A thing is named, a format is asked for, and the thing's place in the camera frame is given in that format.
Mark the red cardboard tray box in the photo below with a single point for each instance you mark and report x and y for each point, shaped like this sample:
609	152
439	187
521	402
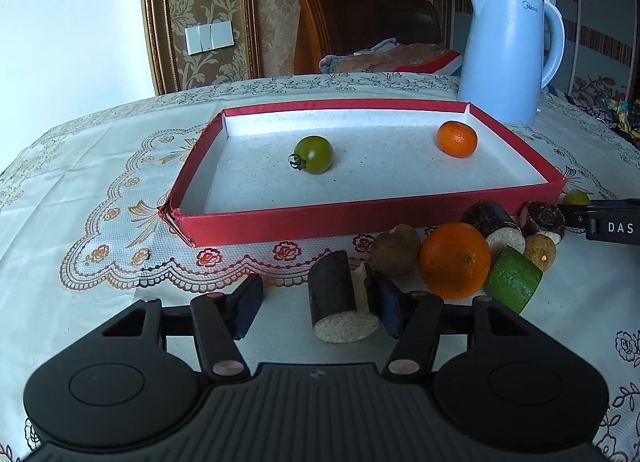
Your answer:
350	176

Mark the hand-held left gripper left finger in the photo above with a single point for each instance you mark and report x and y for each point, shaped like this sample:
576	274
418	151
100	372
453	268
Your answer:
246	306

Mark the small green tomato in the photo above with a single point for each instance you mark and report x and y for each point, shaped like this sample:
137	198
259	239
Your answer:
576	198

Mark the small orange mandarin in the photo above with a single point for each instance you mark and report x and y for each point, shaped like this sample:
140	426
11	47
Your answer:
456	138

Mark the brown round kiwi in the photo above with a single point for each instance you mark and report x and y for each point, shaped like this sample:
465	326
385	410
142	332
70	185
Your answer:
395	250

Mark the gold wooden wall frame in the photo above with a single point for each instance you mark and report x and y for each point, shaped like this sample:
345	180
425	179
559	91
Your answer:
200	16

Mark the large orange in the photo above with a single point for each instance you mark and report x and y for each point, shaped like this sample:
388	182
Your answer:
454	262

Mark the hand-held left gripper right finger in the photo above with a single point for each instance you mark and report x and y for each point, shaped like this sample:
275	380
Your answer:
391	309

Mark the small tan longan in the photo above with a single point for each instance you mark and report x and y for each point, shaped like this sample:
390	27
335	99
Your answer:
540	252

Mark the patterned wardrobe doors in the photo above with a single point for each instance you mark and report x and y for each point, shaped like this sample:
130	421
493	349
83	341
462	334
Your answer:
590	16

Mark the white wall switch panel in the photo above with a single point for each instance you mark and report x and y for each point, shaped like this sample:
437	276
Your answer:
210	37

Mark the wooden chair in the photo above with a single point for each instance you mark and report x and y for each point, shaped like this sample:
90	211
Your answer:
360	26

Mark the light blue electric kettle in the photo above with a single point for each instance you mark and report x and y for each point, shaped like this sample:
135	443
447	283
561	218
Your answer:
505	49

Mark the green tomato with stem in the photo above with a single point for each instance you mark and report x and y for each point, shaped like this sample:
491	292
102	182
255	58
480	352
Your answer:
314	154

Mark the folded cloth on chair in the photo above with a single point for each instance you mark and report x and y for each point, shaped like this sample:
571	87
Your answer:
395	59

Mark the long dark sugarcane piece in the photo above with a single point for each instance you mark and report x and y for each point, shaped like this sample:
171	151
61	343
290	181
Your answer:
335	292

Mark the short dark sugarcane piece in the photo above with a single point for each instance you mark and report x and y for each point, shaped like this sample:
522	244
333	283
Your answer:
492	227

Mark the colourful cloth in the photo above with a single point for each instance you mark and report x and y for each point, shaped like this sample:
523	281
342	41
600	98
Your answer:
622	114

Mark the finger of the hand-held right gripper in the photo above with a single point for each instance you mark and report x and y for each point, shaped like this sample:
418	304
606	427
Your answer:
580	208

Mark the green cucumber piece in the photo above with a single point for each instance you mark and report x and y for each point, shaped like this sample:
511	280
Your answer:
512	279

